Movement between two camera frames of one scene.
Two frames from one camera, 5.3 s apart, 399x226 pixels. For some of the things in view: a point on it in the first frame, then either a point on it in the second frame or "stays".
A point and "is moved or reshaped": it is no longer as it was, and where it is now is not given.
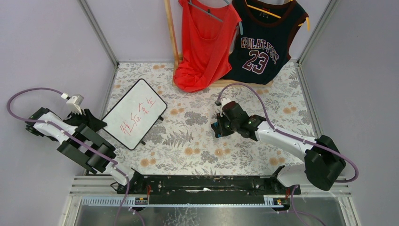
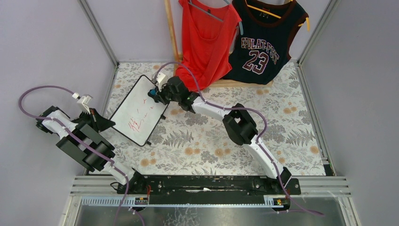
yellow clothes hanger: x=274 y=15 stays
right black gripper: x=220 y=127 to x=163 y=94
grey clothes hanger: x=189 y=3 stays
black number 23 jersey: x=261 y=45 stays
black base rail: x=208 y=189 stays
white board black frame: x=131 y=117 is moved or reshaped
